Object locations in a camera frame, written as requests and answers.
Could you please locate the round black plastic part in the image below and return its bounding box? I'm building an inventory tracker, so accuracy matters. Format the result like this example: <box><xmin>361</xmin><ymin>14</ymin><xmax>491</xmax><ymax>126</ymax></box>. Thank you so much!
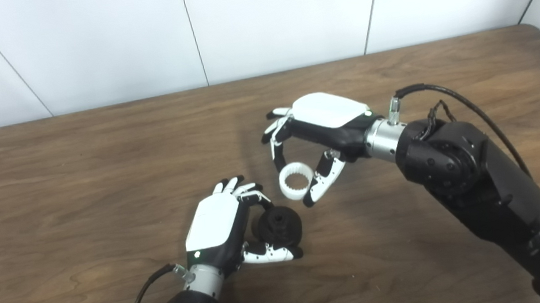
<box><xmin>250</xmin><ymin>204</ymin><xmax>305</xmax><ymax>252</ymax></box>

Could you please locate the white plastic ring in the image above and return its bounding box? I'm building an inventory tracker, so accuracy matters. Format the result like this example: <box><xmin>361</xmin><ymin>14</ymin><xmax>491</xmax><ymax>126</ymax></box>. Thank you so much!
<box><xmin>277</xmin><ymin>161</ymin><xmax>317</xmax><ymax>203</ymax></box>

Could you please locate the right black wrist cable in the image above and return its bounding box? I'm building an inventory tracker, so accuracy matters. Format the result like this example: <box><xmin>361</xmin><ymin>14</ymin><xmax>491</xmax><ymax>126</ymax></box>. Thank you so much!
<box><xmin>386</xmin><ymin>71</ymin><xmax>540</xmax><ymax>240</ymax></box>

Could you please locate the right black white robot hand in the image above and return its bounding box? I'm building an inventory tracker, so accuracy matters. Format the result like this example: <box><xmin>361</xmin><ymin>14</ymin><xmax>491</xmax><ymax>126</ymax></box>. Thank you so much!
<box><xmin>258</xmin><ymin>87</ymin><xmax>381</xmax><ymax>212</ymax></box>

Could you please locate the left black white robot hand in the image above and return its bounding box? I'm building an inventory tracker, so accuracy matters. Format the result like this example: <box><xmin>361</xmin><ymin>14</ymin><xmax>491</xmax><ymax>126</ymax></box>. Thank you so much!
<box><xmin>178</xmin><ymin>170</ymin><xmax>306</xmax><ymax>281</ymax></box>

